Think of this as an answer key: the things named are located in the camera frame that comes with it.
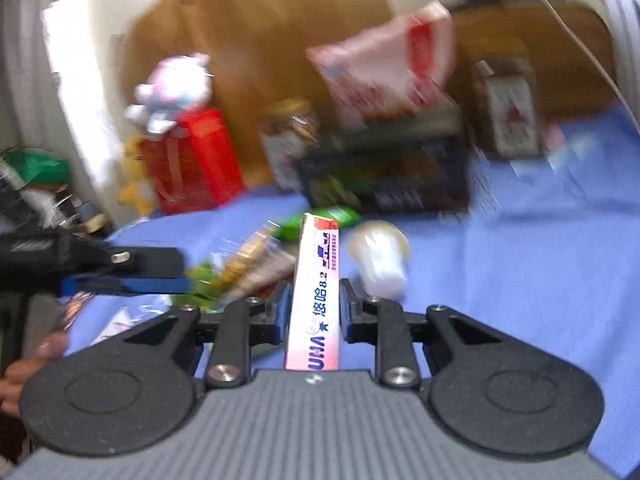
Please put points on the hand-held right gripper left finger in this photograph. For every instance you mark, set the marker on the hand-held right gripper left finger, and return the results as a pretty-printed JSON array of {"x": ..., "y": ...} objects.
[{"x": 285, "y": 312}]

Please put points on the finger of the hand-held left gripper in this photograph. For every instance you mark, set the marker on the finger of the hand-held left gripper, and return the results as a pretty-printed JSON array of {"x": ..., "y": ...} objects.
[
  {"x": 150, "y": 262},
  {"x": 140, "y": 286}
]

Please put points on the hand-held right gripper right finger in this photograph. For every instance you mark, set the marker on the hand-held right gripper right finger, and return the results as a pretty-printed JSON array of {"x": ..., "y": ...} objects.
[{"x": 346, "y": 312}]

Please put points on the pink candy stick box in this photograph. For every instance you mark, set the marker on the pink candy stick box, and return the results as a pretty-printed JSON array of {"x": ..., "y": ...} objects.
[{"x": 315, "y": 305}]

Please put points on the black printed cardboard box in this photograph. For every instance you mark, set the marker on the black printed cardboard box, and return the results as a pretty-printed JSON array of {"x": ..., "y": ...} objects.
[{"x": 400, "y": 175}]

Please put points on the person's left hand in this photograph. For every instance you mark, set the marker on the person's left hand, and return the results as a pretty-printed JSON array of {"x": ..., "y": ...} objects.
[{"x": 22, "y": 372}]

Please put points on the clear plastic packet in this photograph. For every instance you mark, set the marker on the clear plastic packet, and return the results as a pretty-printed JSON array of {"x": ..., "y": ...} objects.
[{"x": 135, "y": 317}]

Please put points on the clear biscuit packet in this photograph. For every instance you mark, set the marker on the clear biscuit packet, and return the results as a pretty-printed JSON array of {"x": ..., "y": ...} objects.
[{"x": 255, "y": 265}]

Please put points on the small green packet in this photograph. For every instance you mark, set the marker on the small green packet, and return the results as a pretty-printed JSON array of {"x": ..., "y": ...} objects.
[{"x": 205, "y": 280}]

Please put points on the white plastic cup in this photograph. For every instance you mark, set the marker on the white plastic cup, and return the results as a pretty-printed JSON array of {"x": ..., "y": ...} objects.
[{"x": 380, "y": 255}]

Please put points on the yellow plush toy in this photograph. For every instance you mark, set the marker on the yellow plush toy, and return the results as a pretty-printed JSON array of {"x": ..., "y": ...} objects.
[{"x": 135, "y": 185}]

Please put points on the green plastic box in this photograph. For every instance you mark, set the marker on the green plastic box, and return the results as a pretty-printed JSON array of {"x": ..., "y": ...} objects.
[{"x": 35, "y": 167}]

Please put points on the green snack packet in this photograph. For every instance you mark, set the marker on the green snack packet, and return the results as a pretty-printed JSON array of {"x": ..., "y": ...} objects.
[{"x": 342, "y": 215}]

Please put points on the red gift box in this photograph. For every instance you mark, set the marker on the red gift box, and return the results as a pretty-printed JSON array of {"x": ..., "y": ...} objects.
[{"x": 195, "y": 160}]

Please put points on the gold lid nut jar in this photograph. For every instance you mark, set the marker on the gold lid nut jar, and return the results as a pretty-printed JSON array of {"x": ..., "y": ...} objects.
[{"x": 287, "y": 145}]

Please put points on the pink white plush toy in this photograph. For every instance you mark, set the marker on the pink white plush toy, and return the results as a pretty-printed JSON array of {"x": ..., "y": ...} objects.
[{"x": 172, "y": 87}]

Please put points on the blue blanket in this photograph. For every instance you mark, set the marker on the blue blanket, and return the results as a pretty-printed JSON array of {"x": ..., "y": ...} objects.
[{"x": 525, "y": 240}]

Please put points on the grey curtain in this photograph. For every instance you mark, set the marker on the grey curtain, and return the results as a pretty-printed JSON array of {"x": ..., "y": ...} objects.
[{"x": 17, "y": 60}]

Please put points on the pink snack bag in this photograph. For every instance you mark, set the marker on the pink snack bag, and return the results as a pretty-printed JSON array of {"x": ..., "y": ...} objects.
[{"x": 380, "y": 70}]

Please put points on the brown white carton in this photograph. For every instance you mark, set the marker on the brown white carton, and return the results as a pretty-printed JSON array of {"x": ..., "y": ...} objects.
[{"x": 510, "y": 110}]

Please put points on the rounded wooden board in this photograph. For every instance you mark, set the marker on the rounded wooden board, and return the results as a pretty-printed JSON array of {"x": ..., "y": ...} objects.
[{"x": 565, "y": 55}]

